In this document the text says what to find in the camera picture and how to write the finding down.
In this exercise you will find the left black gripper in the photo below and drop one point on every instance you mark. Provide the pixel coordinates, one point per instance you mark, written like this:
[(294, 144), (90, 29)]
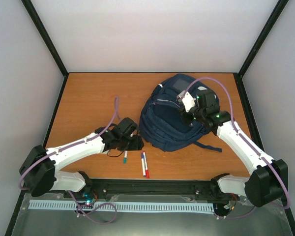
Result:
[(137, 145)]

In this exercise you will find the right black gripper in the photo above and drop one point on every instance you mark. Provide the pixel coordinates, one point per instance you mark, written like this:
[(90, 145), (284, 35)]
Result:
[(186, 119)]

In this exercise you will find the navy blue student backpack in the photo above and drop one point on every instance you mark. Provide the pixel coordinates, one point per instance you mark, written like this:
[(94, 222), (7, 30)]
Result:
[(161, 122)]

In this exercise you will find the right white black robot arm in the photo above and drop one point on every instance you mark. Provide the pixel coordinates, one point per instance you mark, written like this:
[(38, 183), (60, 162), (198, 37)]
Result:
[(268, 177)]

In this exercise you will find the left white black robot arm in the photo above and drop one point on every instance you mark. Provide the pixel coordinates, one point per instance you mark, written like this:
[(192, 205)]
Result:
[(42, 170)]

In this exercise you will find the teal tip white marker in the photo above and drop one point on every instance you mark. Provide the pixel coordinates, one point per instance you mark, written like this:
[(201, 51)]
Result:
[(125, 157)]

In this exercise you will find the blue purple marker pen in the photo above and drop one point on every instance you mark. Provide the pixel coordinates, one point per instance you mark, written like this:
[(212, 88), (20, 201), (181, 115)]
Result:
[(143, 165)]

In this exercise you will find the red marker pen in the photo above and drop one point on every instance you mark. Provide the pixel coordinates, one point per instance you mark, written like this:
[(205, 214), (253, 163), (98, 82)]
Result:
[(146, 165)]

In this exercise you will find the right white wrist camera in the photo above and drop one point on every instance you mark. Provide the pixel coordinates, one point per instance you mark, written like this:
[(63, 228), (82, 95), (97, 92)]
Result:
[(187, 100)]

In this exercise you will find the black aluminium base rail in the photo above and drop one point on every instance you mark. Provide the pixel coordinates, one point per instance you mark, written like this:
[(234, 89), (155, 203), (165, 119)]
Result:
[(150, 188)]

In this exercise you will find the light blue cable duct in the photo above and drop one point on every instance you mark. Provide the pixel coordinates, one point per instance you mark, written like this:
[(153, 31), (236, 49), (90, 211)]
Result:
[(126, 207)]

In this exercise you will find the black frame post right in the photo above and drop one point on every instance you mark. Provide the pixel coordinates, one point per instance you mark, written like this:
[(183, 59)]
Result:
[(272, 19)]

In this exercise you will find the black frame post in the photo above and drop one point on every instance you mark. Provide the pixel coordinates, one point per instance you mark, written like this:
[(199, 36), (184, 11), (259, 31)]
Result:
[(272, 19), (33, 14)]

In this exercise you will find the black frame post left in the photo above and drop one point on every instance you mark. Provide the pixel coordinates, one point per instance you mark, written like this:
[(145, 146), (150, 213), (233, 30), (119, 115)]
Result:
[(33, 14)]

